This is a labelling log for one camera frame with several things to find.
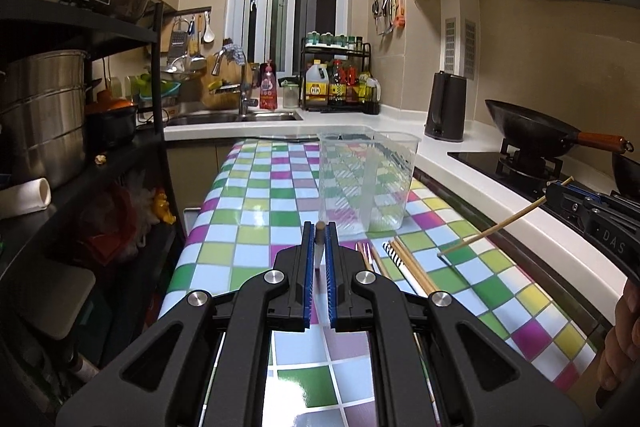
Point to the yellow oil bottle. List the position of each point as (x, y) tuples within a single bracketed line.
[(316, 85)]

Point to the orange lidded black pot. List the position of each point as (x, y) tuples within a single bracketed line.
[(110, 123)]

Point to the long wooden chopstick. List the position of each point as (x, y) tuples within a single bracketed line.
[(363, 251)]

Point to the black electric kettle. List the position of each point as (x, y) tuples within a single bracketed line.
[(446, 113)]

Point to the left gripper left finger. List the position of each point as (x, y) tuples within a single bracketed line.
[(205, 361)]

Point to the black condiment rack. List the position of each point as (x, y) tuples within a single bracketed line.
[(352, 88)]

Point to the checkered colourful tablecloth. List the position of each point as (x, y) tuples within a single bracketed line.
[(244, 202)]

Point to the large steel stockpot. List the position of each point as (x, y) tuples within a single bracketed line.
[(42, 113)]

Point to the hanging kitchen tools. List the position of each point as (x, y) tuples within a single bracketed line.
[(388, 16)]

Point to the clear plastic utensil holder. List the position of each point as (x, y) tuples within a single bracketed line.
[(364, 179)]

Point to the lone wooden chopstick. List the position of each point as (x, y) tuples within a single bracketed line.
[(319, 242)]

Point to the person's right hand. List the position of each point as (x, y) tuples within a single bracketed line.
[(621, 349)]

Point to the black wok wooden handle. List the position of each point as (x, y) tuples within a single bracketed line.
[(546, 136)]

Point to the outermost wooden chopstick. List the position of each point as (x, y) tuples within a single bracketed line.
[(414, 267)]

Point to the chrome sink faucet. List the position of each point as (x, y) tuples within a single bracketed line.
[(229, 76)]

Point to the red dish soap bottle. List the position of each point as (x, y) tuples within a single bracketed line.
[(268, 89)]

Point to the white paper roll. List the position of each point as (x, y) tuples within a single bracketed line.
[(25, 198)]

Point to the black shelving unit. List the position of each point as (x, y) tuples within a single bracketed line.
[(36, 244)]

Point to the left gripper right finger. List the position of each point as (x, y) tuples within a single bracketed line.
[(433, 362)]

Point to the black gas stove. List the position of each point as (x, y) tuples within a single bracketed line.
[(527, 175)]

